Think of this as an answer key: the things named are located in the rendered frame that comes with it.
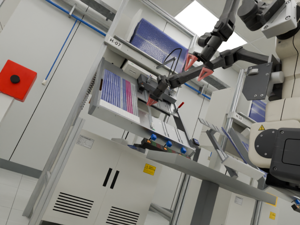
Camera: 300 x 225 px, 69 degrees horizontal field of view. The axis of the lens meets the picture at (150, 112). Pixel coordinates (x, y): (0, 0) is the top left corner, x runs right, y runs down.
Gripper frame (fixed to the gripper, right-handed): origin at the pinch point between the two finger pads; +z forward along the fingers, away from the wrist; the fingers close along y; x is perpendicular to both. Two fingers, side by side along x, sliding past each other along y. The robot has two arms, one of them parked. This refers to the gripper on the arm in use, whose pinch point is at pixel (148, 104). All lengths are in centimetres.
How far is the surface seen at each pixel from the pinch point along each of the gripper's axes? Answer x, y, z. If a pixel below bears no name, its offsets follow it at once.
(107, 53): -55, 34, 3
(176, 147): 31.7, -18.4, 1.7
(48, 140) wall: -90, 37, 156
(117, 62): -54, 24, 5
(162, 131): 23.4, -8.1, 0.2
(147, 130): 31.6, 4.7, -1.1
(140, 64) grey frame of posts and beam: -46.6, 7.5, -6.8
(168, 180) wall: -94, -152, 150
